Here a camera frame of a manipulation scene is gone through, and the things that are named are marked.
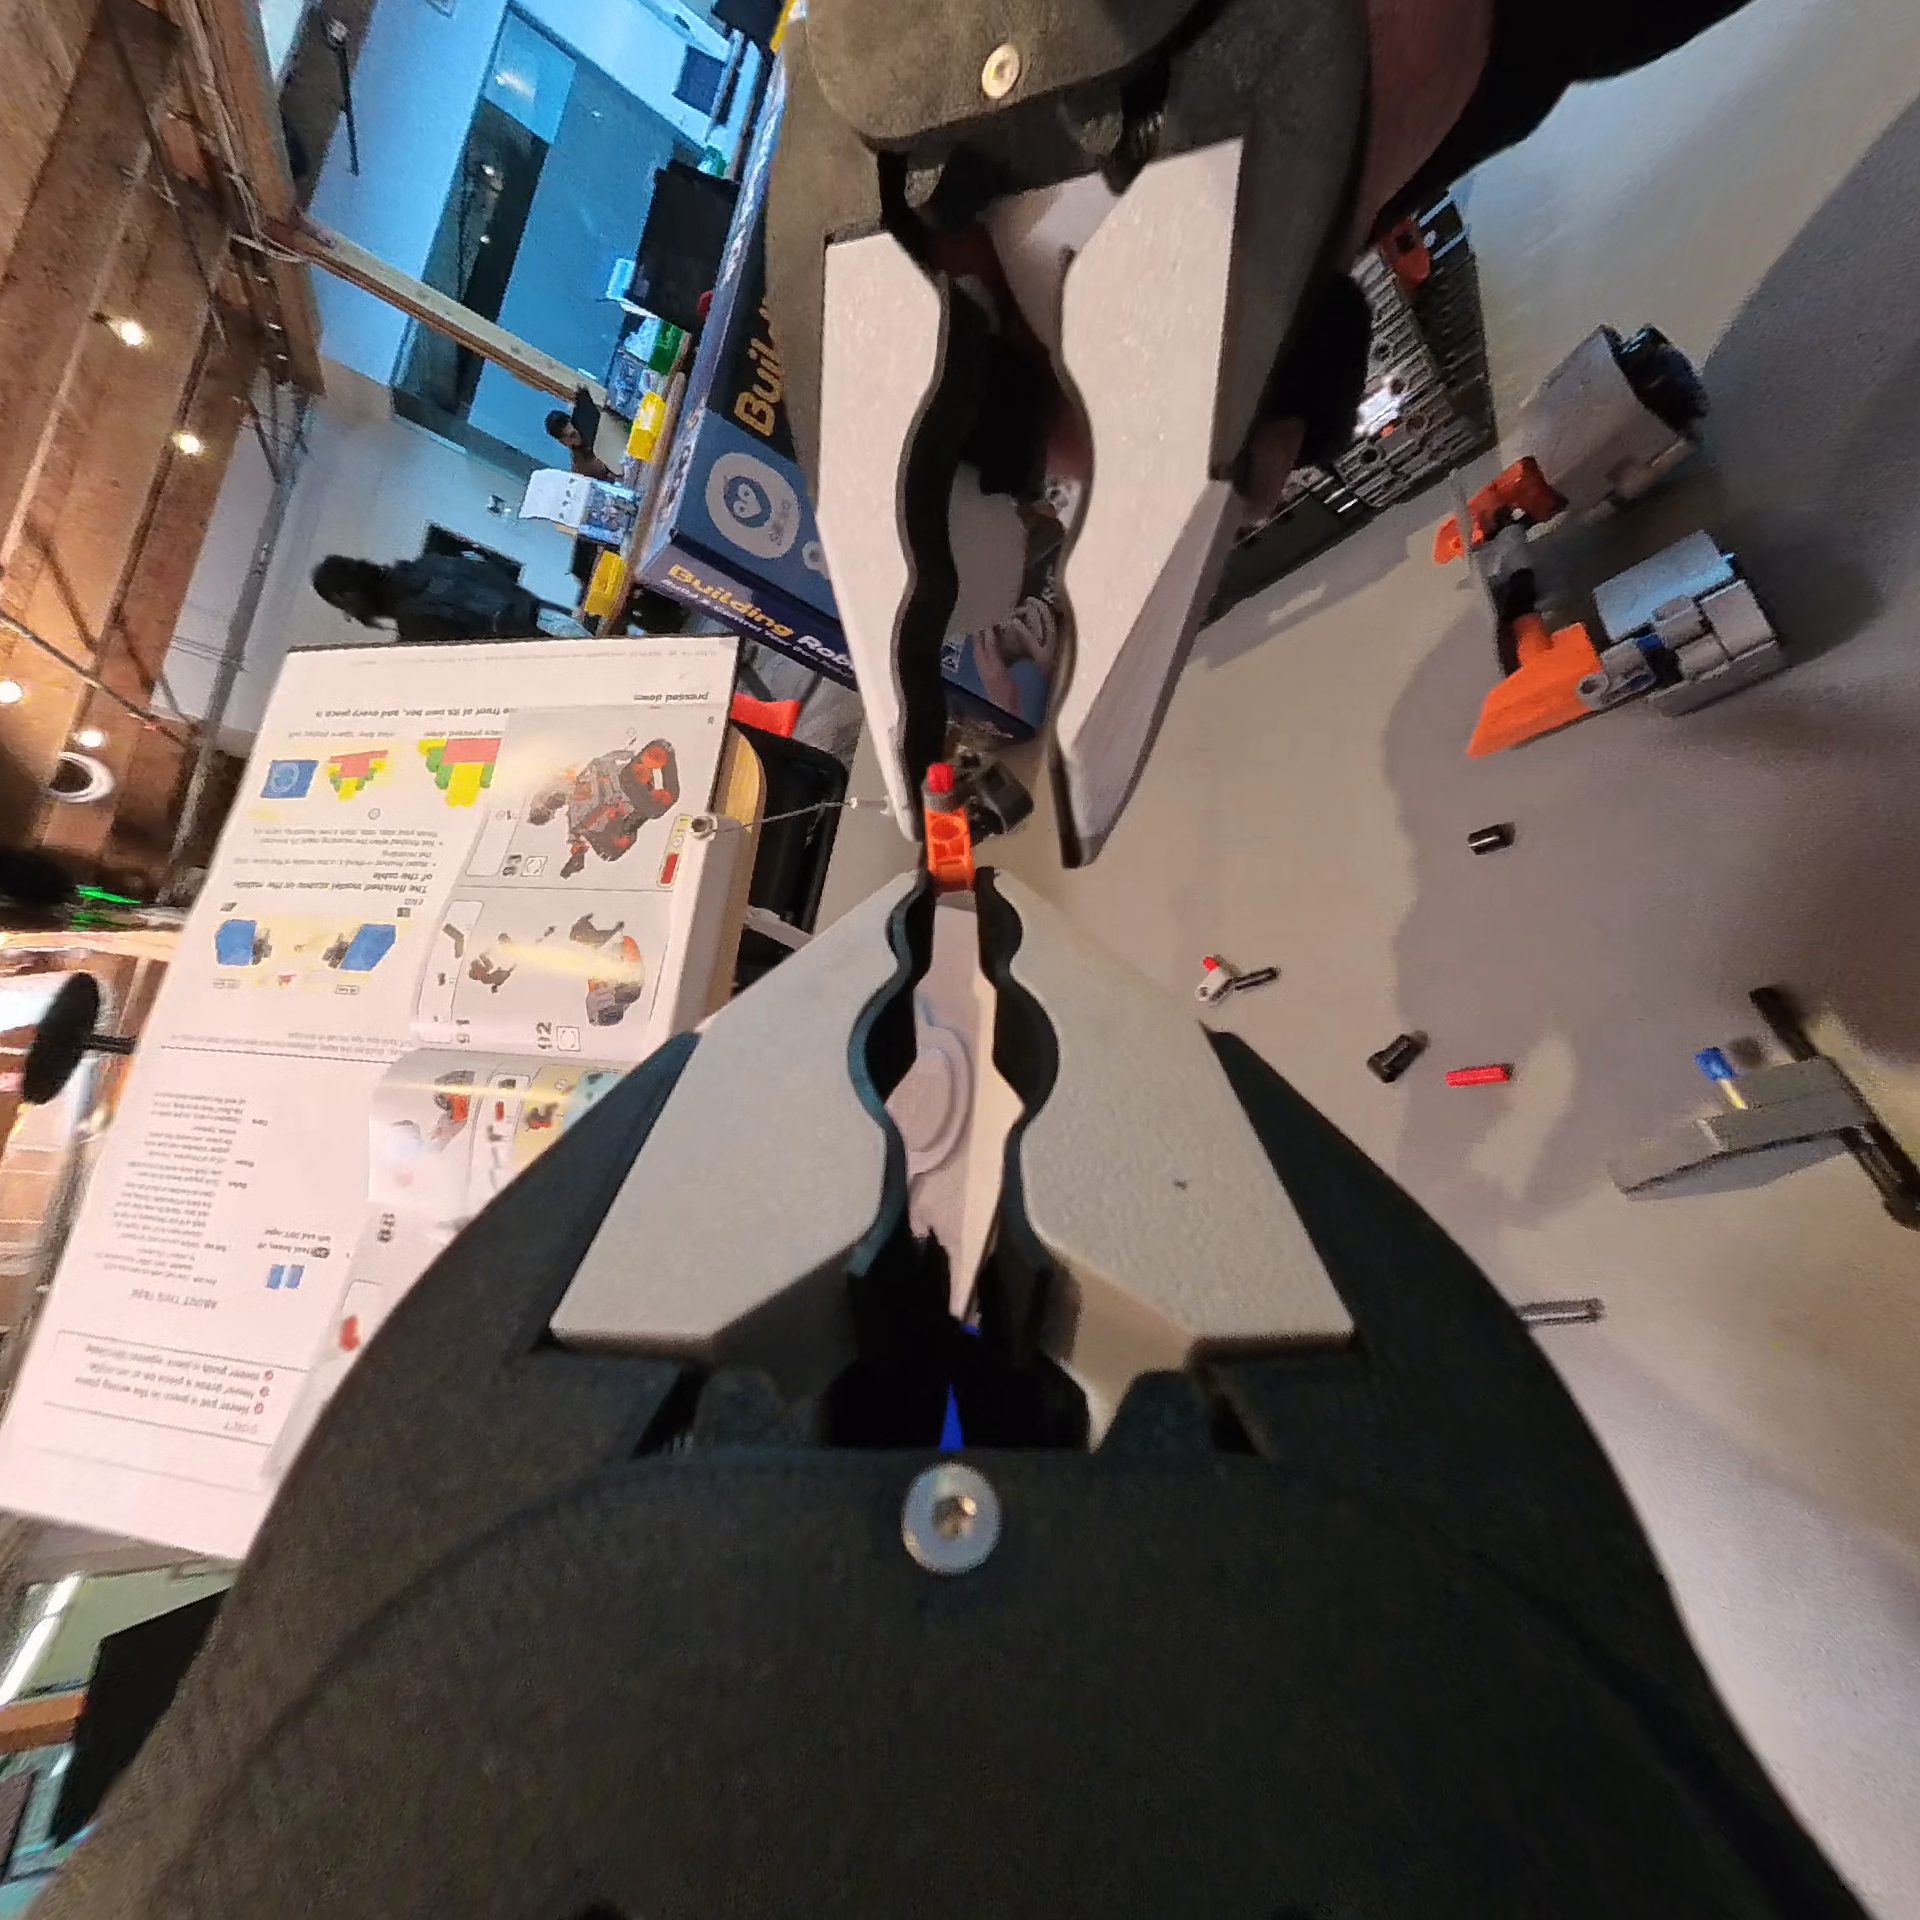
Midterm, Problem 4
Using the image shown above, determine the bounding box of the person's right hand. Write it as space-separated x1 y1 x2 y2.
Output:
1359 0 1503 248

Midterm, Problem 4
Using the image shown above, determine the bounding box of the grey beam black axle assembly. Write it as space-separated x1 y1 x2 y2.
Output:
1611 976 1920 1233

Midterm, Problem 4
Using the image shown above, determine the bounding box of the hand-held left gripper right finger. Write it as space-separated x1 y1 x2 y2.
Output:
971 866 1359 1440

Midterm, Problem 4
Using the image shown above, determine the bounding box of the black ridged brick assembly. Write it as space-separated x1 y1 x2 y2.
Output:
1210 193 1503 613

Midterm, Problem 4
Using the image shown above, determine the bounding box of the white instruction sheet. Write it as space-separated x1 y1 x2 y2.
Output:
0 633 745 1554

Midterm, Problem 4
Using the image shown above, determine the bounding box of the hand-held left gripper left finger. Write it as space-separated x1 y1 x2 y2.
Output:
551 872 933 1440

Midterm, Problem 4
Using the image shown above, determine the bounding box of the person's right forearm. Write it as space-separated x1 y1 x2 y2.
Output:
1408 0 1765 215

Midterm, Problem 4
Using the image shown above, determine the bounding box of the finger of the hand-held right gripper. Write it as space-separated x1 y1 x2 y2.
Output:
811 220 962 844
1044 135 1254 872

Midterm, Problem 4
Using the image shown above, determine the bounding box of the blue printed cardboard box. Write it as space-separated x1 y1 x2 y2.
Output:
639 60 1078 737

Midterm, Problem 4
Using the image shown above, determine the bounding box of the grey and orange brick model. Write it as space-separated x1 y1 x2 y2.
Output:
1432 315 1796 765

